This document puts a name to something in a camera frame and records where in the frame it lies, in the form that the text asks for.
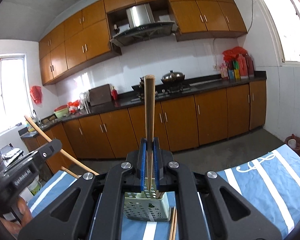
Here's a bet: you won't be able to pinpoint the wooden chopstick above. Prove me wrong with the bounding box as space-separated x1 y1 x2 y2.
155 190 165 199
170 207 177 240
143 74 156 192
24 115 100 177
61 166 80 179
168 207 176 240

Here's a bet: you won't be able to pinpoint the lower brown kitchen cabinets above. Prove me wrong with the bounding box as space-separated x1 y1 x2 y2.
44 79 267 160

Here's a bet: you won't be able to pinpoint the brown kitchen cabinets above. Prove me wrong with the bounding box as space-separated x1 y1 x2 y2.
44 79 267 160
39 0 247 85

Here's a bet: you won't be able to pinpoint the upper brown kitchen cabinets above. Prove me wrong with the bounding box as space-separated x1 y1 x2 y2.
39 0 247 85

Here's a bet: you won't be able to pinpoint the person left hand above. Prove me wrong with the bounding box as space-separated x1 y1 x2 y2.
0 197 33 239

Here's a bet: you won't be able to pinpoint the black countertop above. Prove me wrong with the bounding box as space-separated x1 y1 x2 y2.
18 70 267 139

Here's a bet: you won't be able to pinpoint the gas stove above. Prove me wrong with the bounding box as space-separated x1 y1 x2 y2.
131 83 191 102

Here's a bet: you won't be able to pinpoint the black wok with ladle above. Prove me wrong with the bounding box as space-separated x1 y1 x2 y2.
132 75 155 99

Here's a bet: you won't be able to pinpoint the red bottle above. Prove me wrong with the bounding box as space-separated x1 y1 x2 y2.
111 86 118 101

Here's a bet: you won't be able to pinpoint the brown cutting board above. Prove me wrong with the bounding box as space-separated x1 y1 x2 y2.
89 84 112 106

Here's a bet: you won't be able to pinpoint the green perforated utensil holder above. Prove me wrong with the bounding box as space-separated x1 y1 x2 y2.
123 186 171 222

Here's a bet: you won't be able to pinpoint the black lidded wok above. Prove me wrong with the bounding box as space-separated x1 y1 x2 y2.
161 70 185 85

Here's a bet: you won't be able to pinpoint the window left side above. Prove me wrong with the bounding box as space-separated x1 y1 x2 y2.
0 56 31 136

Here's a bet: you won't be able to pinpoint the green basin with red lid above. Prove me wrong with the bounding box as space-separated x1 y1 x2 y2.
54 105 69 118

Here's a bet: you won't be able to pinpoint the red bags and condiment bottles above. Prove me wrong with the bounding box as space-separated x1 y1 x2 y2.
218 46 255 81

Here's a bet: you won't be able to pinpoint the steel range hood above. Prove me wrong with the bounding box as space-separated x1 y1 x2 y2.
107 0 179 47

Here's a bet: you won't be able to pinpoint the blue white striped tablecloth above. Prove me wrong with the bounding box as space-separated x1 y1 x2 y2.
28 144 300 239

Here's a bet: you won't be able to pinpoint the red bucket on floor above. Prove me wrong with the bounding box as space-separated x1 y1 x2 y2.
285 134 300 156

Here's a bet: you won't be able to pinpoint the red plastic bag on wall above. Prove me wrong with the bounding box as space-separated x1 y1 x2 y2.
30 86 43 105

